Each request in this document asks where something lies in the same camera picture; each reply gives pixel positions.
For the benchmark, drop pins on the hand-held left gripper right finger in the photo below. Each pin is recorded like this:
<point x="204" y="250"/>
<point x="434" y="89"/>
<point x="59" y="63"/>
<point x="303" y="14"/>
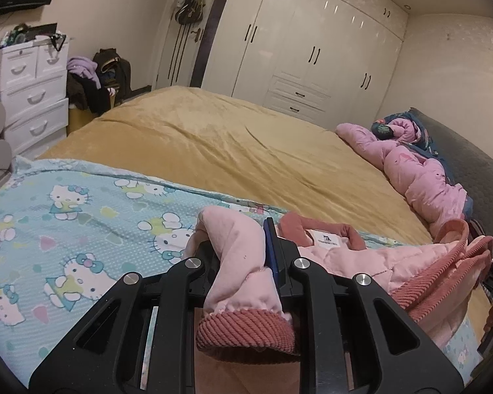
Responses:
<point x="269" y="247"/>

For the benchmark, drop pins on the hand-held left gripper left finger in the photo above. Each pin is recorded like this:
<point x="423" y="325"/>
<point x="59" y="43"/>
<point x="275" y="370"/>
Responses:
<point x="180" y="280"/>

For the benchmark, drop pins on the pink quilted jacket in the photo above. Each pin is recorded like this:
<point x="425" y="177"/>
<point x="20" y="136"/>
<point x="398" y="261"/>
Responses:
<point x="345" y="262"/>

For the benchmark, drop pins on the pile of dark clothes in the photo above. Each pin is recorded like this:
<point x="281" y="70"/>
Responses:
<point x="86" y="96"/>

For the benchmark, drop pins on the person's right hand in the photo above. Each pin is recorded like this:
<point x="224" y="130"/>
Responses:
<point x="490" y="322"/>

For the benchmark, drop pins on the bed with tan sheet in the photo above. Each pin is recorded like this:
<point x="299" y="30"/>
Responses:
<point x="230" y="143"/>

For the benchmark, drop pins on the teal cartoon cat blanket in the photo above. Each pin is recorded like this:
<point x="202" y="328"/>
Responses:
<point x="86" y="221"/>

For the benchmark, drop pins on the grey quilted headboard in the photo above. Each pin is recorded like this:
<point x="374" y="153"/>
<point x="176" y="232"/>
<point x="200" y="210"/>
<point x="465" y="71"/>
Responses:
<point x="472" y="164"/>

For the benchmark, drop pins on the pink floral quilt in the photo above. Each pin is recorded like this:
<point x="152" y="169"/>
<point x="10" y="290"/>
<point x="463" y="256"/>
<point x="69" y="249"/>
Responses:
<point x="415" y="172"/>

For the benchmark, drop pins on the yellow box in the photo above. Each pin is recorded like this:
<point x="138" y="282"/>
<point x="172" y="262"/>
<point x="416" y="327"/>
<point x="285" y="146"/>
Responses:
<point x="79" y="120"/>

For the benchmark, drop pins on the white room door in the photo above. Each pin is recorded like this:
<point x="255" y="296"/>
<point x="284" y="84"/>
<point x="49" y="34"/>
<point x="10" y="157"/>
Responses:
<point x="176" y="57"/>

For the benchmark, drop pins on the black bag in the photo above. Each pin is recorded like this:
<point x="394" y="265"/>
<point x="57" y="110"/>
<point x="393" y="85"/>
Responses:
<point x="115" y="69"/>

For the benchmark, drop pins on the white glossy wardrobe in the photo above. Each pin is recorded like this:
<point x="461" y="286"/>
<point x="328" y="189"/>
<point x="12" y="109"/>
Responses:
<point x="312" y="28"/>

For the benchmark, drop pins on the purple garment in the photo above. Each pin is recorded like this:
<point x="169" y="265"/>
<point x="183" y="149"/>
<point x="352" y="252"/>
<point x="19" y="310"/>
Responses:
<point x="84" y="67"/>

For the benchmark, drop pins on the white drawer cabinet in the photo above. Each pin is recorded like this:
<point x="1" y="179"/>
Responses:
<point x="28" y="90"/>

